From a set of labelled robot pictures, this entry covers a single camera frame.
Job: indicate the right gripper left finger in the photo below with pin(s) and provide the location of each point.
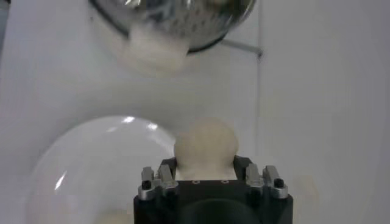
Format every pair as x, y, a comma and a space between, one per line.
166, 179

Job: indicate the white round plate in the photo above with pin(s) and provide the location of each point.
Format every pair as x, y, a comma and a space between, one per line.
91, 170

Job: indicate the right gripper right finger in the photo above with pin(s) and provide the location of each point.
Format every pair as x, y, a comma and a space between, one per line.
254, 176

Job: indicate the white steamed baozi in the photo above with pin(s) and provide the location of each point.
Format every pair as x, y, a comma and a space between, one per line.
207, 146

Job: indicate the stainless steel steamer basket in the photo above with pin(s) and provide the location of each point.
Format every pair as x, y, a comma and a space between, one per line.
195, 24

